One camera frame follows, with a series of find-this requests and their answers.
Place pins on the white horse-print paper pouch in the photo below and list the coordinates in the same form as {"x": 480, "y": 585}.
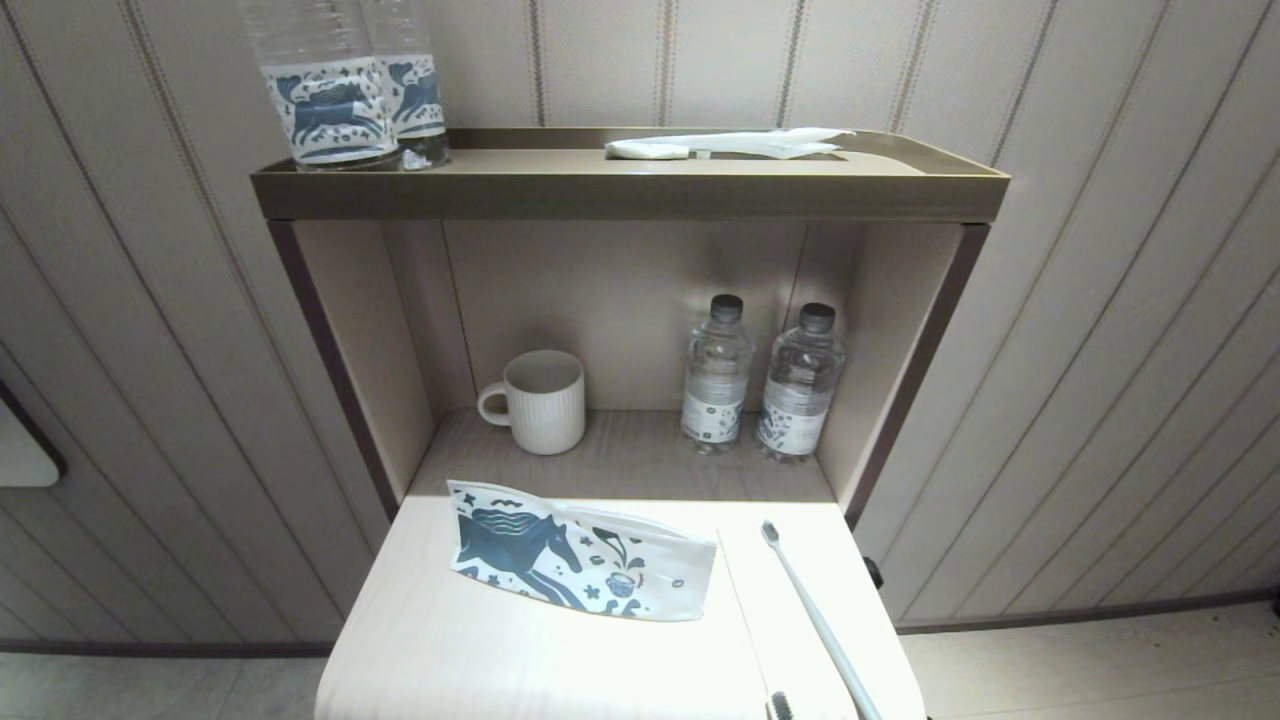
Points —
{"x": 520, "y": 550}

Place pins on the beige brown shelf unit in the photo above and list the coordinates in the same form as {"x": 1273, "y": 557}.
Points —
{"x": 600, "y": 195}

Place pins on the white plastic sachet wrapper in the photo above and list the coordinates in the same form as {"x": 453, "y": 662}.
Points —
{"x": 730, "y": 145}

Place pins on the white wall plate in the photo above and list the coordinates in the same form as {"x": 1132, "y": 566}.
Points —
{"x": 25, "y": 450}

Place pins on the white ribbed ceramic mug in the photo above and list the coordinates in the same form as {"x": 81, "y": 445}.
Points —
{"x": 545, "y": 405}

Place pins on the small clear water bottle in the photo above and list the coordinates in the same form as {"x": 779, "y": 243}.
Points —
{"x": 797, "y": 400}
{"x": 715, "y": 385}

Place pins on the large horse-label water bottle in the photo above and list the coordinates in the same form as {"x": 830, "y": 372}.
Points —
{"x": 325, "y": 100}
{"x": 420, "y": 100}

